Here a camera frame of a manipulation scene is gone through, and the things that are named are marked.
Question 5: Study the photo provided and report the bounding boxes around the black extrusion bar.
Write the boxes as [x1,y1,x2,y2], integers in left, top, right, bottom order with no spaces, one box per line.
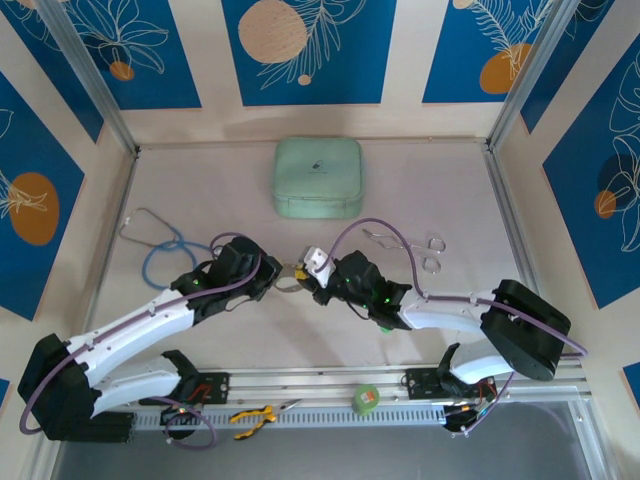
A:
[84,410,137,445]

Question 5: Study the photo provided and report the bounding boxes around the mint green zipper case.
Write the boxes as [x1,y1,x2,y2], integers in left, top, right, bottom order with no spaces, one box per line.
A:
[271,137,366,221]

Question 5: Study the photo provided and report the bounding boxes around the aluminium table side rail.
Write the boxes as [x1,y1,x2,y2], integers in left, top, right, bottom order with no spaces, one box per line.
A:
[79,149,142,351]
[483,144,544,301]

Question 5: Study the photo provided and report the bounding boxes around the grey slotted cable duct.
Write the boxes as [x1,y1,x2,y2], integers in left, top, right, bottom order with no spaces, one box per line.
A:
[133,404,447,431]

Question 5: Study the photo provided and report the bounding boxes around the aluminium frame post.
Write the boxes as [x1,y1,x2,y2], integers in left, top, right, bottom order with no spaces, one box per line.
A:
[487,0,587,151]
[37,0,142,157]

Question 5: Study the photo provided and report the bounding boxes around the blue tube stethoscope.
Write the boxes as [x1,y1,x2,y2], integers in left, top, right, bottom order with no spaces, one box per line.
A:
[119,207,221,291]

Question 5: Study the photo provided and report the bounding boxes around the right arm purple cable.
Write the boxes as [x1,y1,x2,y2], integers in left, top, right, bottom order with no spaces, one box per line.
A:
[324,217,590,439]

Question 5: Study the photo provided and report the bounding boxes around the silver metal tongs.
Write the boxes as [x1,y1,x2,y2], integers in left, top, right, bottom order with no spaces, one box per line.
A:
[362,227,447,276]

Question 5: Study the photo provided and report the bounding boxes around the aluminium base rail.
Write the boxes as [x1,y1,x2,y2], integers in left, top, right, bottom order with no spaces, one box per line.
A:
[194,366,594,401]

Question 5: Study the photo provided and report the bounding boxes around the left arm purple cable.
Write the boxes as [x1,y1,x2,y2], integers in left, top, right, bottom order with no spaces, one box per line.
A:
[18,231,274,450]

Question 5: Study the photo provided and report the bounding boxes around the yellow black handled pliers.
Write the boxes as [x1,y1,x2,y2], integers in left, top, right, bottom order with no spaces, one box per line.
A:
[229,399,304,441]

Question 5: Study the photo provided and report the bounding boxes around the grey metal panel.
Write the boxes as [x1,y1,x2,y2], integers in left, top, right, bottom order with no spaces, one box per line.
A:
[49,399,601,480]

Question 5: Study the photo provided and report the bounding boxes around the green tape roll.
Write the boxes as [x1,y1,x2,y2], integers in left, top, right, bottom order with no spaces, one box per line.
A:
[351,383,381,416]

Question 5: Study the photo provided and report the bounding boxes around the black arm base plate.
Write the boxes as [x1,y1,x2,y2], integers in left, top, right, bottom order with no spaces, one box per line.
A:
[403,367,454,401]
[175,372,232,407]

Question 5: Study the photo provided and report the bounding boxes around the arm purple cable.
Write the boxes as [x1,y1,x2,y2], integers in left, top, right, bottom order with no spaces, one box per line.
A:
[18,231,274,450]
[324,217,590,439]

